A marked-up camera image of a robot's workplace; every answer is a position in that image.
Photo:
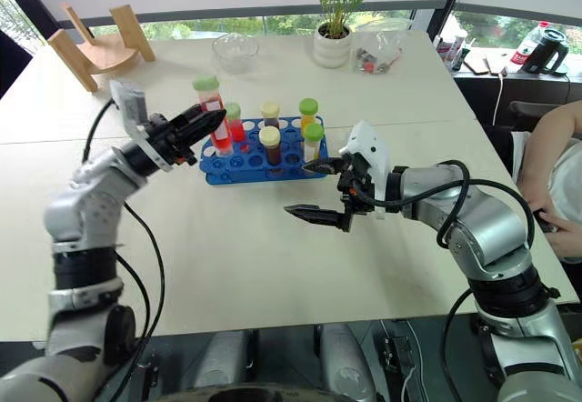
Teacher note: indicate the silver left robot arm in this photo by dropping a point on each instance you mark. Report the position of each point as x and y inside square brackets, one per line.
[68, 211]

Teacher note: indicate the person's white shirt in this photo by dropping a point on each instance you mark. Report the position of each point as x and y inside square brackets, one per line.
[570, 179]

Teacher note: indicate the blue test tube rack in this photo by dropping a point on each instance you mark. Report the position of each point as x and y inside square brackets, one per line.
[250, 170]

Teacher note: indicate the large red tube green cap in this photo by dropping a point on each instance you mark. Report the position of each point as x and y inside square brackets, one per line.
[210, 99]

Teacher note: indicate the person's hand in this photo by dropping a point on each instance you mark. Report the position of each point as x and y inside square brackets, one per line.
[566, 236]

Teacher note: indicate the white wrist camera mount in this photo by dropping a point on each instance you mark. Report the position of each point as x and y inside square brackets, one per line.
[132, 102]
[370, 143]

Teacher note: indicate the silver robot leg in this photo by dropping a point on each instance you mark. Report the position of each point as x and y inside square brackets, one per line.
[345, 361]
[223, 361]

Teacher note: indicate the wooden stand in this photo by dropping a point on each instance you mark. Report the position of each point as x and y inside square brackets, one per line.
[107, 54]

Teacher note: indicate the orange tube green cap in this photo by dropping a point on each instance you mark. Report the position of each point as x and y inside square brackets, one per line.
[308, 107]

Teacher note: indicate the black side table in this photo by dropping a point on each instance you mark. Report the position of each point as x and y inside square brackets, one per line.
[523, 90]

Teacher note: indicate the clear plastic bag with parts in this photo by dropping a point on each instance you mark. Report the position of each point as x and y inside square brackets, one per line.
[377, 54]

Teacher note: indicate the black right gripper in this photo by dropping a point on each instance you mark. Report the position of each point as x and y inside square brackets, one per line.
[357, 188]

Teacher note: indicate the clear glass bowl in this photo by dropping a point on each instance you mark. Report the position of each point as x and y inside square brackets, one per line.
[235, 54]

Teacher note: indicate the yellow tube green cap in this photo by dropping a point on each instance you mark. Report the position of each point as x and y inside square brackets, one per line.
[314, 133]

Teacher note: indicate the black electric kettle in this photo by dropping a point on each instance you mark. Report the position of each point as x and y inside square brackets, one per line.
[548, 49]

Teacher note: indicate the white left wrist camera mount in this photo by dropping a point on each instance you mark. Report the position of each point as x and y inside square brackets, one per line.
[132, 102]

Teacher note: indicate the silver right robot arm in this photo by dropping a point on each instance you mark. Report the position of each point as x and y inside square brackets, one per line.
[491, 234]

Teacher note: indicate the dark rounded robot torso rim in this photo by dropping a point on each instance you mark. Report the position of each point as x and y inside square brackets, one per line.
[250, 396]

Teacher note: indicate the palm plant in white pot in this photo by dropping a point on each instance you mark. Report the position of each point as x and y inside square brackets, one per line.
[332, 49]

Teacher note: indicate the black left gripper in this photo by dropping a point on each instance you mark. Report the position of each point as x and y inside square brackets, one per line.
[169, 140]

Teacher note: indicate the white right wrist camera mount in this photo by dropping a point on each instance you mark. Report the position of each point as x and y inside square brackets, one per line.
[370, 143]

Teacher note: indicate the brown tube cream cap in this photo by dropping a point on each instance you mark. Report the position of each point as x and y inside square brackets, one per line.
[270, 137]
[270, 110]

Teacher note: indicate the small red tube green cap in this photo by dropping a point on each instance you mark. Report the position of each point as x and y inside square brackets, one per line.
[236, 129]

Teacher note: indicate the plastic bottle with red label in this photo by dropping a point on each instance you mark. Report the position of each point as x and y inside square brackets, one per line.
[523, 52]

